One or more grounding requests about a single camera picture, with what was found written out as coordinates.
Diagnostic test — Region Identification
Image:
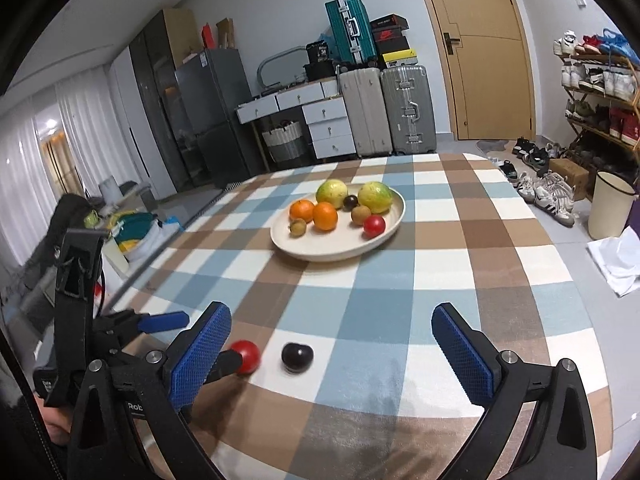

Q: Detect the brown longan large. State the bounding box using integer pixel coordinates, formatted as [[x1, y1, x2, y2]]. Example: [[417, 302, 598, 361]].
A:
[[288, 219, 307, 238]]

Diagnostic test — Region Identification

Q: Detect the orange mandarin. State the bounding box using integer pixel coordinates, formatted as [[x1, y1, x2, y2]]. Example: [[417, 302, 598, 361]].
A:
[[288, 200, 316, 223], [312, 202, 338, 232]]

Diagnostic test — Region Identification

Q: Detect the beige suitcase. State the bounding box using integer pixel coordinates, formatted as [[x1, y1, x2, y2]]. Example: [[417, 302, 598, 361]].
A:
[[338, 68, 393, 157]]

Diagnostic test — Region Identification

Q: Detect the cream round plate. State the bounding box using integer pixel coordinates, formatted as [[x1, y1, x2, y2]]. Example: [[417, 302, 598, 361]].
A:
[[270, 188, 406, 262]]

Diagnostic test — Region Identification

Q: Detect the dark plum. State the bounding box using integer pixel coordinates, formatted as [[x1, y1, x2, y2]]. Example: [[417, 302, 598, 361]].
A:
[[343, 195, 359, 211], [281, 342, 314, 374]]

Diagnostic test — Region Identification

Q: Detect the wooden door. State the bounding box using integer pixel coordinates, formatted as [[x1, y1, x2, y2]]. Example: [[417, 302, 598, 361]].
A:
[[424, 0, 535, 140]]

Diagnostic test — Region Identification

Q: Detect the checkered tablecloth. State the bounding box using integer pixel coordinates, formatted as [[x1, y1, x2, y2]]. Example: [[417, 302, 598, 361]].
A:
[[119, 154, 613, 479]]

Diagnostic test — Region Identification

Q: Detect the person's left hand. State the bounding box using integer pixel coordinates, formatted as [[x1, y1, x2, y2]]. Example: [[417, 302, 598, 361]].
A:
[[34, 394, 73, 445]]

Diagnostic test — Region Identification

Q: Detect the brown longan small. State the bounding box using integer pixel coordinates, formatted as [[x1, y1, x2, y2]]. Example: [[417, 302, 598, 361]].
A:
[[350, 205, 372, 226]]

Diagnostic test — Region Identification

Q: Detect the cream waste bin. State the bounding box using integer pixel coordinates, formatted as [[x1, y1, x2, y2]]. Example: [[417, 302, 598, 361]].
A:
[[588, 171, 638, 240]]

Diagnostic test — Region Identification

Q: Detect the grey refrigerator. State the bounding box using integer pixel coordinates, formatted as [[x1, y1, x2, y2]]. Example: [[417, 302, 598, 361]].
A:
[[175, 49, 267, 188]]

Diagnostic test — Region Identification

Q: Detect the white laundry basket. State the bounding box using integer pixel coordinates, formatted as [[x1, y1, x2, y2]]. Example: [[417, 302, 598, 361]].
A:
[[262, 122, 307, 162]]

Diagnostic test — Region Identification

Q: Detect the silver suitcase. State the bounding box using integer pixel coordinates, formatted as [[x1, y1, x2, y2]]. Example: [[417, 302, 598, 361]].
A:
[[381, 65, 437, 155]]

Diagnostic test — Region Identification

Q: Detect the white drawer cabinet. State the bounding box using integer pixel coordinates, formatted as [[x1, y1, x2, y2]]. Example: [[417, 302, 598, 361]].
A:
[[236, 78, 356, 164]]

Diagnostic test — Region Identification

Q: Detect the teal suitcase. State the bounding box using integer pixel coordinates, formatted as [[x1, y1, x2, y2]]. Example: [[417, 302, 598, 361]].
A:
[[326, 0, 378, 65]]

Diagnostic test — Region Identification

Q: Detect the red tomato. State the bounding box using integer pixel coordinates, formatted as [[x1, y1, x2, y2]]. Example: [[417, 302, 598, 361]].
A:
[[362, 214, 386, 238], [230, 340, 262, 375]]

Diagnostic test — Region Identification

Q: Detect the wooden shoe rack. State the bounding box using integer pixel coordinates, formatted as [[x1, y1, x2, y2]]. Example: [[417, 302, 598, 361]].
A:
[[552, 28, 639, 159]]

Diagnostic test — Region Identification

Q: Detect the black glass cabinet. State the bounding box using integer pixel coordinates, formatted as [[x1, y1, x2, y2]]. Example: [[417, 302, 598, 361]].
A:
[[129, 8, 213, 192]]

